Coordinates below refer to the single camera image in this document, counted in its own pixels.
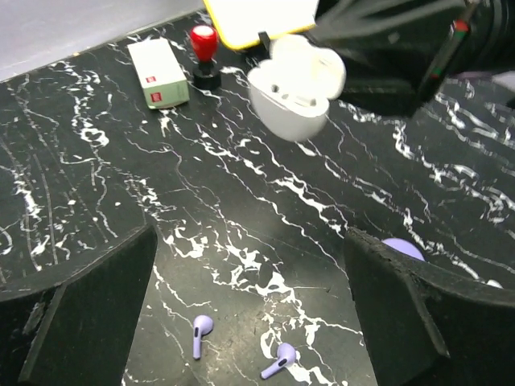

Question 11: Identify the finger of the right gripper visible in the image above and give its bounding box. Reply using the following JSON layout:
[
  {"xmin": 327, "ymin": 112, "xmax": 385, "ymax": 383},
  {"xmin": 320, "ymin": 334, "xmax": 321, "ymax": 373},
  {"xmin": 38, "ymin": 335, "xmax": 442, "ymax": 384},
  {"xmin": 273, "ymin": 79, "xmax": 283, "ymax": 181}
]
[
  {"xmin": 313, "ymin": 1, "xmax": 467, "ymax": 40},
  {"xmin": 313, "ymin": 23, "xmax": 452, "ymax": 117}
]

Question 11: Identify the purple earbud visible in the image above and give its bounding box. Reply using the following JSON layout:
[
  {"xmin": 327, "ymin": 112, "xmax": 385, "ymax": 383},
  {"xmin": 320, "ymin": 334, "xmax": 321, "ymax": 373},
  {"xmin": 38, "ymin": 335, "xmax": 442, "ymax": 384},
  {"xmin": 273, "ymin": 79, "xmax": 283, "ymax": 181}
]
[
  {"xmin": 192, "ymin": 314, "xmax": 214, "ymax": 360},
  {"xmin": 261, "ymin": 343, "xmax": 296, "ymax": 380}
]

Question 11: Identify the purple earbud lower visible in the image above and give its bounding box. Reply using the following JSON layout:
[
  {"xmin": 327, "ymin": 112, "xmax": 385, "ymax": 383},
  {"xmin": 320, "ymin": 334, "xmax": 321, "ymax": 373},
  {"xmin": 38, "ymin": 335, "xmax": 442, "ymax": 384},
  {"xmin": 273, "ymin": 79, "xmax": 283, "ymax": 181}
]
[{"xmin": 261, "ymin": 343, "xmax": 296, "ymax": 380}]

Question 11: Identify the red emergency stop button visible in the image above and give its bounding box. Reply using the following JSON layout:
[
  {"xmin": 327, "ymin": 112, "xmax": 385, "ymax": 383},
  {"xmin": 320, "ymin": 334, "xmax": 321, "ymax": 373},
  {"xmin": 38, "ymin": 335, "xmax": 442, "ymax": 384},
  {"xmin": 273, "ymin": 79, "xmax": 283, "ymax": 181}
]
[{"xmin": 190, "ymin": 25, "xmax": 221, "ymax": 91}]

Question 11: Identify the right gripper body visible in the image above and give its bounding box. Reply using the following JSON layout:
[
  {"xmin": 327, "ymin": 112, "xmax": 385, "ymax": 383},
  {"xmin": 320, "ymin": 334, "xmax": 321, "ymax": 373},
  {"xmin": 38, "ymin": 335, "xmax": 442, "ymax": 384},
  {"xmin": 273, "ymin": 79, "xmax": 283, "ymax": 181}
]
[{"xmin": 417, "ymin": 1, "xmax": 514, "ymax": 102}]

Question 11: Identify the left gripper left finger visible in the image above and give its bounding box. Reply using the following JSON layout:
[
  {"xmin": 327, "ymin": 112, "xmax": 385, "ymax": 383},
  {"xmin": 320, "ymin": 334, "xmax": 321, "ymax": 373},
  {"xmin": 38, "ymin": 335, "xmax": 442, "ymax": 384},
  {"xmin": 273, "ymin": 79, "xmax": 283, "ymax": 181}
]
[{"xmin": 1, "ymin": 225, "xmax": 158, "ymax": 385}]

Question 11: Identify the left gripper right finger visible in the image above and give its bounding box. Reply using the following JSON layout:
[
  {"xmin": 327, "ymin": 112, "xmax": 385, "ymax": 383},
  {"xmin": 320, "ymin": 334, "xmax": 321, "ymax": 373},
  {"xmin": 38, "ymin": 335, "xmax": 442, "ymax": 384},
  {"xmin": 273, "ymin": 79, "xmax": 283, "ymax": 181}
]
[{"xmin": 344, "ymin": 228, "xmax": 514, "ymax": 385}]

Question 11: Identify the white earbud charging case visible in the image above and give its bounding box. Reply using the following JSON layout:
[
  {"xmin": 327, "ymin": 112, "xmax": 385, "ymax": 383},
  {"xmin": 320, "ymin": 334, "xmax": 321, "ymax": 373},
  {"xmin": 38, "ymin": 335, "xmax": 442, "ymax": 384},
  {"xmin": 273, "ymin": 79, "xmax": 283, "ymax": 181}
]
[{"xmin": 247, "ymin": 35, "xmax": 347, "ymax": 142}]

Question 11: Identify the white cardboard box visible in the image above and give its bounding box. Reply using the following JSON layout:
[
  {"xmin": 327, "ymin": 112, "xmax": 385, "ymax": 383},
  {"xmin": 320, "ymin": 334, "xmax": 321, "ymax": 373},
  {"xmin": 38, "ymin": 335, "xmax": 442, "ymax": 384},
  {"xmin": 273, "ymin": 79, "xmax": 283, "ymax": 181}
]
[{"xmin": 127, "ymin": 38, "xmax": 190, "ymax": 109}]

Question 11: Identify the purple round earbud case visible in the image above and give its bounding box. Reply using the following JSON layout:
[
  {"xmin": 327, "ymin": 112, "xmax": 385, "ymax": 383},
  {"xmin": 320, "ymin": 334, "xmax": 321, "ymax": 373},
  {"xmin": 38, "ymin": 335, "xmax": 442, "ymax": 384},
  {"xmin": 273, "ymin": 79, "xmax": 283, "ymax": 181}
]
[{"xmin": 382, "ymin": 238, "xmax": 425, "ymax": 261}]

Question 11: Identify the white whiteboard yellow frame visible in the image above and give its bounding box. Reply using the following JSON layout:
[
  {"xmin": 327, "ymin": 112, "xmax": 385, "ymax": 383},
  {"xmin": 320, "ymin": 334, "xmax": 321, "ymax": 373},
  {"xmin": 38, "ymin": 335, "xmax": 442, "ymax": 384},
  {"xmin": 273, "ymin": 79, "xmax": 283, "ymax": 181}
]
[{"xmin": 204, "ymin": 0, "xmax": 319, "ymax": 51}]

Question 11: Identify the purple earbud upper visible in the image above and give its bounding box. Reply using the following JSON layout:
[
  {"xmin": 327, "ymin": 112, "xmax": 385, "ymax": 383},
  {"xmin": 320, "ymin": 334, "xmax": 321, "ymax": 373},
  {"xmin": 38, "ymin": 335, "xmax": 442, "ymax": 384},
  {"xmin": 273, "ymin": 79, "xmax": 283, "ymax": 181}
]
[{"xmin": 192, "ymin": 314, "xmax": 214, "ymax": 360}]

